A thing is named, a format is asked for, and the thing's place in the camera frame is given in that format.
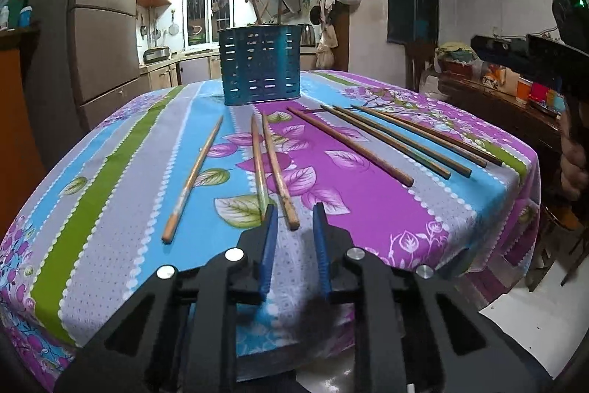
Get brown refrigerator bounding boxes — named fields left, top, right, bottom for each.
left=68, top=0, right=144, bottom=120

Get light wooden chopstick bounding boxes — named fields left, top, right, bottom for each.
left=162, top=115, right=225, bottom=243
left=261, top=113, right=301, bottom=231
left=251, top=114, right=269, bottom=215

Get beige hanging bags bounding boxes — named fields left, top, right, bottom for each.
left=315, top=24, right=338, bottom=70

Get beige kitchen base cabinets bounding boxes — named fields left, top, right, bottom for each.
left=139, top=49, right=222, bottom=92

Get person's right hand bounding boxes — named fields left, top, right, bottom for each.
left=559, top=112, right=589, bottom=212

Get wooden chair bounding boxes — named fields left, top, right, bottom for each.
left=404, top=39, right=439, bottom=92

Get steel electric kettle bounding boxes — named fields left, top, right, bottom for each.
left=298, top=23, right=319, bottom=49

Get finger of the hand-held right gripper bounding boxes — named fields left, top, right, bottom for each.
left=470, top=34, right=576, bottom=74

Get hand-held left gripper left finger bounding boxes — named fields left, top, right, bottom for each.
left=53, top=204, right=280, bottom=393

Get dark wooden sideboard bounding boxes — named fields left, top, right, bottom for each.
left=436, top=70, right=574, bottom=210

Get kitchen window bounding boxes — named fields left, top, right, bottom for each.
left=183, top=0, right=234, bottom=45

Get grey countertop appliance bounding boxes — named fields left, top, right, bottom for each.
left=143, top=46, right=172, bottom=64

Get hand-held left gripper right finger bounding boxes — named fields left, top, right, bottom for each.
left=312, top=203, right=549, bottom=393

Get blue perforated utensil holder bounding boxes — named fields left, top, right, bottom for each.
left=217, top=25, right=303, bottom=105

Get floral striped tablecloth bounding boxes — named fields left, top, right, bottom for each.
left=0, top=70, right=543, bottom=391

